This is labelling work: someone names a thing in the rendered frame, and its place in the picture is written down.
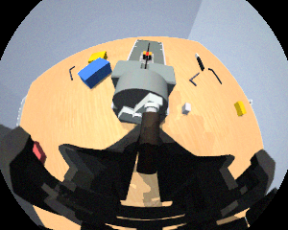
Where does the red flat block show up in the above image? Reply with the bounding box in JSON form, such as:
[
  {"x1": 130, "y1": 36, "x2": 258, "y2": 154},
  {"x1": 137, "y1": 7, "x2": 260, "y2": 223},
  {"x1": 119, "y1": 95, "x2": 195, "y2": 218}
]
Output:
[{"x1": 33, "y1": 141, "x2": 47, "y2": 165}]

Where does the blue rectangular block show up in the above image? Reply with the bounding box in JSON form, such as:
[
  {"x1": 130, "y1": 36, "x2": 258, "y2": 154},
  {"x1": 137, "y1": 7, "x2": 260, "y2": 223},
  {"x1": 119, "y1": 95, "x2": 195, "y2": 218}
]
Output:
[{"x1": 78, "y1": 57, "x2": 113, "y2": 89}]

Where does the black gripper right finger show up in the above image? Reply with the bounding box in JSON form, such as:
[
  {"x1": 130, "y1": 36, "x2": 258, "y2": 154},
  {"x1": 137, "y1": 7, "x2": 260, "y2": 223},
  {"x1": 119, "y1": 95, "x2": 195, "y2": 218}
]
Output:
[{"x1": 156, "y1": 128, "x2": 235, "y2": 202}]

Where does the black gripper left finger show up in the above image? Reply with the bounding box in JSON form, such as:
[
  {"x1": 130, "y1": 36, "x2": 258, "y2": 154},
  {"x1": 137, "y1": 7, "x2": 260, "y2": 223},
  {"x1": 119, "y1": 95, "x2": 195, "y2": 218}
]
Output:
[{"x1": 59, "y1": 124, "x2": 141, "y2": 200}]

